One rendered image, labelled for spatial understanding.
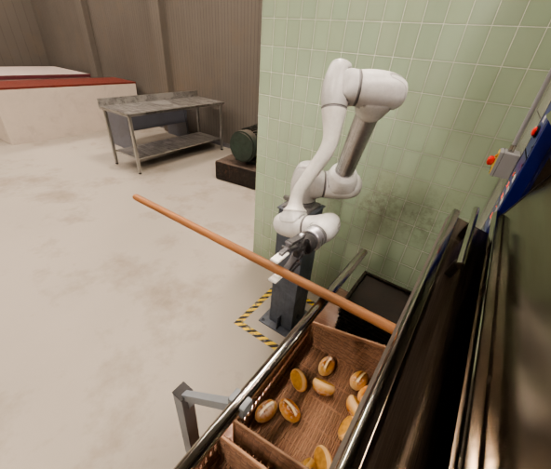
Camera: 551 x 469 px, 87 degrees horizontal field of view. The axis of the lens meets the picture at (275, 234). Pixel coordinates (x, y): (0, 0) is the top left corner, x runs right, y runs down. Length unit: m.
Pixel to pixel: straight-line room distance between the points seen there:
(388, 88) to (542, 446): 1.11
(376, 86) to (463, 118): 0.73
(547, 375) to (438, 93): 1.59
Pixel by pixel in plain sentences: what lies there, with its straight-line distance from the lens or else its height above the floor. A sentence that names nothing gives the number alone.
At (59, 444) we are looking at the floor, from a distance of 2.17.
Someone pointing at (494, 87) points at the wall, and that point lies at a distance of 1.85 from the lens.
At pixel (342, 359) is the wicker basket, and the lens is 1.51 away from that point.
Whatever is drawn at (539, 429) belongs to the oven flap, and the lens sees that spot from 0.41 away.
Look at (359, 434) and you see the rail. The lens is 0.41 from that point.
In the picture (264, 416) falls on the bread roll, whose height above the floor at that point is 0.63.
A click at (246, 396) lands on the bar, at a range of 0.72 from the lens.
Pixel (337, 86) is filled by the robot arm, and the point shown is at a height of 1.70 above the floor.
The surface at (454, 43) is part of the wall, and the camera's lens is 1.87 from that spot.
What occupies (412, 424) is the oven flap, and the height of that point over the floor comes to 1.41.
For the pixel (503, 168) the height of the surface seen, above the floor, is 1.45.
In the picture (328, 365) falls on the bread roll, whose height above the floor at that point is 0.64.
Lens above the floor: 1.81
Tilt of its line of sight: 33 degrees down
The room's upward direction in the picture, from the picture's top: 5 degrees clockwise
